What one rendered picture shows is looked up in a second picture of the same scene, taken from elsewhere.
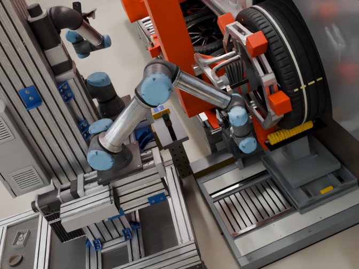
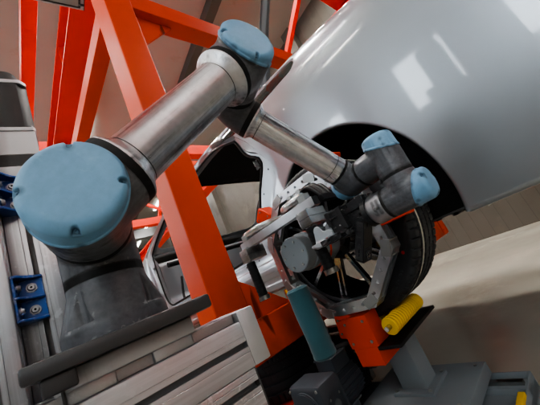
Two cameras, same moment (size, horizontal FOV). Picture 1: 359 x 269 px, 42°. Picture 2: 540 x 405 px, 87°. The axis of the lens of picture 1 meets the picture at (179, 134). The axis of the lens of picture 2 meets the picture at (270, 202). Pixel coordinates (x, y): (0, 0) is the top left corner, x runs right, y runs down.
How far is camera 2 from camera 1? 191 cm
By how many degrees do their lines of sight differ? 63
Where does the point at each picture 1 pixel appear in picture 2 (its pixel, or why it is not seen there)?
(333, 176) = (499, 386)
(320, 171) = (479, 380)
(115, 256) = not seen: outside the picture
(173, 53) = (206, 265)
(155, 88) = (246, 30)
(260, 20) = not seen: hidden behind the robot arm
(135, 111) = (203, 73)
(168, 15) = (198, 218)
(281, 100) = not seen: hidden behind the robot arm
